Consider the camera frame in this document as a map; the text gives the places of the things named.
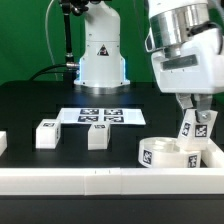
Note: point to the white sheet with tags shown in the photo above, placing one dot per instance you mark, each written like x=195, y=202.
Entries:
x=112, y=115

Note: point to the black camera stand pole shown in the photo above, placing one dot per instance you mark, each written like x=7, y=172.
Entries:
x=68, y=75

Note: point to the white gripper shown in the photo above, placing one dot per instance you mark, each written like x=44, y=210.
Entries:
x=198, y=70

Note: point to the white left fence wall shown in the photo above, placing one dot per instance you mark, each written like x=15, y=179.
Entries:
x=3, y=141

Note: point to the white round stool seat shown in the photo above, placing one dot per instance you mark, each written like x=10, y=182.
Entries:
x=162, y=152

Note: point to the white front fence wall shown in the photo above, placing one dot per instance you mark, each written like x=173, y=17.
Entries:
x=110, y=181

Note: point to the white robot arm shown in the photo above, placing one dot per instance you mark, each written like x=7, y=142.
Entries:
x=173, y=22

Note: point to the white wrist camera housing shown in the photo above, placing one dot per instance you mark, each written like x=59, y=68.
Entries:
x=149, y=42

